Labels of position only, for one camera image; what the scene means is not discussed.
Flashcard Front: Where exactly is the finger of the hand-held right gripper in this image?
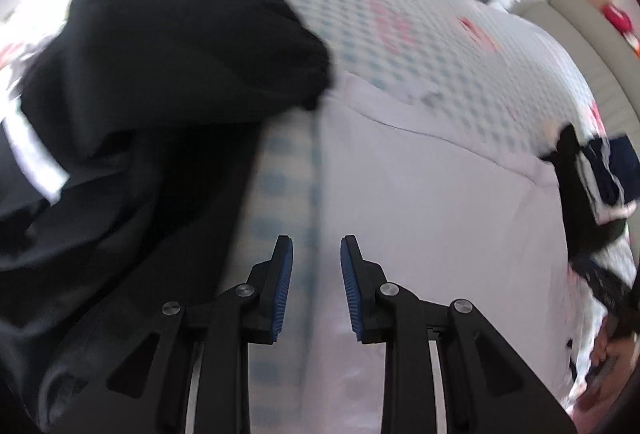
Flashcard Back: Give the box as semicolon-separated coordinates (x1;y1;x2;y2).
570;254;633;317

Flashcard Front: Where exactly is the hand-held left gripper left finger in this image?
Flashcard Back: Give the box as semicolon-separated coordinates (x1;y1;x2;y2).
70;237;293;434

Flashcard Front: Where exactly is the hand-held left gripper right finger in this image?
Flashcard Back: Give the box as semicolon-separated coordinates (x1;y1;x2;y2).
341;235;578;434

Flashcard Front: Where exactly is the white shirt navy trim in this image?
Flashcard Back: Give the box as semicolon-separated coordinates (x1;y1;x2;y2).
300;77;576;434

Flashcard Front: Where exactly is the stack of folded clothes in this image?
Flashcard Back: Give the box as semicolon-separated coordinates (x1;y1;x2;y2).
542;124;628;260

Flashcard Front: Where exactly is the black clothes heap white stripe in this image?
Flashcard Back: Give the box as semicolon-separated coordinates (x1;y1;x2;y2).
0;0;336;434

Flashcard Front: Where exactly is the person's right hand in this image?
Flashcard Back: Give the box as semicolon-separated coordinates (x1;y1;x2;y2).
590;317;640;410

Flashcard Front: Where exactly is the folded white pink garment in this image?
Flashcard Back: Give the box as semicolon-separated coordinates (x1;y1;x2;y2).
595;201;636;222

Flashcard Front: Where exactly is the folded navy striped garment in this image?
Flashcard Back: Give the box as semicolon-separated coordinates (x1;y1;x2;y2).
582;137;640;207

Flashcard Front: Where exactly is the blue checkered cartoon blanket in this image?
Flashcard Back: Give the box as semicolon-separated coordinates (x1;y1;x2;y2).
0;0;621;434

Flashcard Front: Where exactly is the red plush toy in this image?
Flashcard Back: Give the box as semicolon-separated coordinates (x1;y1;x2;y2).
602;3;633;32

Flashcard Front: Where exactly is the white printed bedsheet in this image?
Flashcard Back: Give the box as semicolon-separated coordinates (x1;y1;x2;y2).
0;0;96;115

